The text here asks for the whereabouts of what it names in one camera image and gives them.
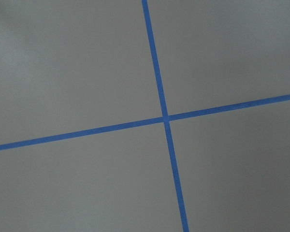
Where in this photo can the blue tape grid lines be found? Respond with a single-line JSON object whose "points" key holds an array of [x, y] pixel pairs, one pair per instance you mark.
{"points": [[165, 119]]}

